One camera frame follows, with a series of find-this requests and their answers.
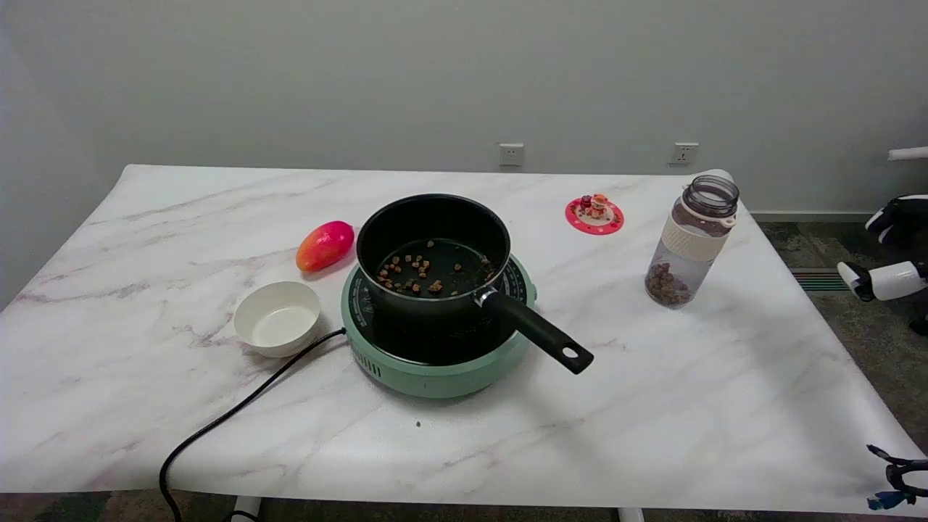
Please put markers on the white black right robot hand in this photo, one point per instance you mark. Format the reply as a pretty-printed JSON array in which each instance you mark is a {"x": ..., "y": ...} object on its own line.
[{"x": 899, "y": 280}]

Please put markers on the clear bottle with brown pellets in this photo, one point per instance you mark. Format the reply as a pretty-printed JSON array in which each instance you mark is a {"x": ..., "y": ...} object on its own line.
[{"x": 689, "y": 250}]

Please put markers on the striped floor vent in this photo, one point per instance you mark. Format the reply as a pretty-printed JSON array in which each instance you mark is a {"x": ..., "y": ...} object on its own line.
[{"x": 815, "y": 280}]

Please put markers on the white pipe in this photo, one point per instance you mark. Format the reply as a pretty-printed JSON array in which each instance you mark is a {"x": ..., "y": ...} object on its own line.
[{"x": 910, "y": 153}]

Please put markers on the pink round coaster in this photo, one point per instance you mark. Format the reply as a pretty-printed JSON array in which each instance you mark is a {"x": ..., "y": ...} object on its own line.
[{"x": 612, "y": 217}]

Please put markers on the small orange figurine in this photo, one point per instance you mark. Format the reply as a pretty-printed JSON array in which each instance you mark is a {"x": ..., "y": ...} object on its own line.
[{"x": 597, "y": 206}]

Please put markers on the green induction cooker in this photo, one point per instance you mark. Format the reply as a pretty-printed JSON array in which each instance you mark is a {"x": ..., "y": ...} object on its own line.
[{"x": 435, "y": 377}]

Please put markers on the brown food pieces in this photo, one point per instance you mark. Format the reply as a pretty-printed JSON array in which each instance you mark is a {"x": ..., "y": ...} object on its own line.
[{"x": 417, "y": 270}]

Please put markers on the red orange mango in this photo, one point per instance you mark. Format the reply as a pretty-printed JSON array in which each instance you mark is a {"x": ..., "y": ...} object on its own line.
[{"x": 325, "y": 246}]

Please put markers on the white bowl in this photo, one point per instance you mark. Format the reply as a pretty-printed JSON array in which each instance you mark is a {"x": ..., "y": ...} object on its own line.
[{"x": 277, "y": 319}]

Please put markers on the white wall socket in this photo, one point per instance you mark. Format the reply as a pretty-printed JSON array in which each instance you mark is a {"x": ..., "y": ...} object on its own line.
[
  {"x": 683, "y": 153},
  {"x": 511, "y": 154}
]

